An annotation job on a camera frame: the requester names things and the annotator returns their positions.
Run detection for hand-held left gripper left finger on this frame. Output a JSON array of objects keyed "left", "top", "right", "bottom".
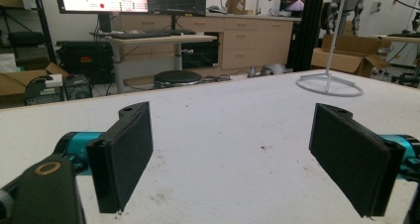
[{"left": 53, "top": 100, "right": 155, "bottom": 214}]

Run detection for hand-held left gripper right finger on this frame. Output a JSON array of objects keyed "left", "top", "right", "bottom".
[{"left": 308, "top": 102, "right": 420, "bottom": 218}]

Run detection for black computer tower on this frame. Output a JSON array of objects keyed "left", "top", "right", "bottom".
[{"left": 23, "top": 73, "right": 94, "bottom": 106}]

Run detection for round black stool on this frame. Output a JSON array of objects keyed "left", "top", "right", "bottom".
[{"left": 153, "top": 69, "right": 204, "bottom": 89}]

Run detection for large cardboard box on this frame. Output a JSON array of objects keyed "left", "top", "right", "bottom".
[{"left": 310, "top": 35, "right": 391, "bottom": 78}]

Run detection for black equipment case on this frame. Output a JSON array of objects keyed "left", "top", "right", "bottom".
[{"left": 54, "top": 40, "right": 115, "bottom": 85}]

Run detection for light wooden desk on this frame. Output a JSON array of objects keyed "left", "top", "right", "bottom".
[{"left": 89, "top": 32, "right": 218, "bottom": 94}]

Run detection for open cardboard box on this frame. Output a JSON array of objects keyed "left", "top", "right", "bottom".
[{"left": 0, "top": 62, "right": 69, "bottom": 99}]

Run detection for black keyboard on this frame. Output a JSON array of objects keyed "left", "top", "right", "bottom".
[{"left": 108, "top": 30, "right": 172, "bottom": 41}]

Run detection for black metal shelf rack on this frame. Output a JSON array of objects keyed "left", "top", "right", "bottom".
[{"left": 0, "top": 0, "right": 57, "bottom": 65}]

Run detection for beige drawer cabinet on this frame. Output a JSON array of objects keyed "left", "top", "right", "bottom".
[{"left": 112, "top": 13, "right": 301, "bottom": 78}]

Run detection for dark computer monitor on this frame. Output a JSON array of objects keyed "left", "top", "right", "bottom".
[{"left": 146, "top": 0, "right": 208, "bottom": 17}]

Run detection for small laptop screen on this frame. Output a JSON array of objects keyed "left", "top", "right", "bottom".
[{"left": 278, "top": 0, "right": 308, "bottom": 14}]

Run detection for metal sink faucet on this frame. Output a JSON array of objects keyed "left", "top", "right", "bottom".
[{"left": 255, "top": 0, "right": 272, "bottom": 16}]

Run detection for small cardboard box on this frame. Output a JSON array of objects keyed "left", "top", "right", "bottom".
[{"left": 225, "top": 0, "right": 249, "bottom": 16}]

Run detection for white wire stand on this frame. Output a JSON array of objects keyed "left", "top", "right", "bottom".
[{"left": 295, "top": 0, "right": 365, "bottom": 98}]

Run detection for black floor cables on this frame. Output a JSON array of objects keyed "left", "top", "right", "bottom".
[{"left": 201, "top": 73, "right": 232, "bottom": 84}]

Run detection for black metal post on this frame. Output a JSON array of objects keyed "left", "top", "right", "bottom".
[{"left": 287, "top": 0, "right": 326, "bottom": 73}]

